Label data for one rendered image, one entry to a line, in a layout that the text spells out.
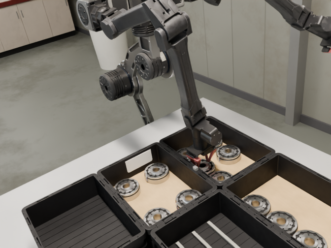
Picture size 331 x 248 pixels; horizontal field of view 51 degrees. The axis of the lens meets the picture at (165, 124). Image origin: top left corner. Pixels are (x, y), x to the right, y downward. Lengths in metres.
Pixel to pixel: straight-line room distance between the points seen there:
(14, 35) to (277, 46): 4.55
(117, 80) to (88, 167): 0.59
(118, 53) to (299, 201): 3.80
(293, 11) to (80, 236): 1.16
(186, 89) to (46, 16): 5.59
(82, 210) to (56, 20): 5.50
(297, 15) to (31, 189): 1.43
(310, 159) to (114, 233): 0.97
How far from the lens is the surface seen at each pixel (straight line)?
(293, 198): 1.38
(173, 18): 1.04
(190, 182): 1.39
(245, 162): 1.52
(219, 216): 1.30
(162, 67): 1.72
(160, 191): 1.41
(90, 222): 1.38
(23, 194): 1.85
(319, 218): 1.32
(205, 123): 1.29
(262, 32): 3.31
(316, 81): 3.12
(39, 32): 6.63
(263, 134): 1.93
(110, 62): 4.85
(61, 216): 1.45
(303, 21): 1.56
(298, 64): 3.03
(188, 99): 1.20
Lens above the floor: 1.78
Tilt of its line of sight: 31 degrees down
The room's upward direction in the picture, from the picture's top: 9 degrees counter-clockwise
